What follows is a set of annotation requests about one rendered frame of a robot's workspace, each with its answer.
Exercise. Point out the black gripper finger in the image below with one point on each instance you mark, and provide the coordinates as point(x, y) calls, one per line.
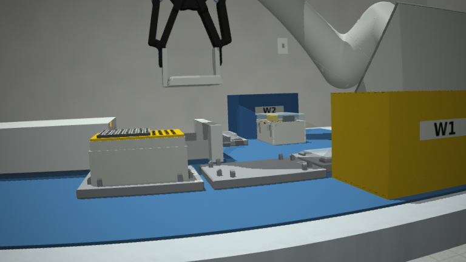
point(161, 44)
point(217, 43)

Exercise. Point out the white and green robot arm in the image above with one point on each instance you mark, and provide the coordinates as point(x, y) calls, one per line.
point(341, 58)

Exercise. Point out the yellow box labelled w1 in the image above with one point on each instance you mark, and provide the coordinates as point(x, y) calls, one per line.
point(400, 143)

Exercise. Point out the blue bench mat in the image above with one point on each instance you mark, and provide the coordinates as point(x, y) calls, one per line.
point(40, 211)

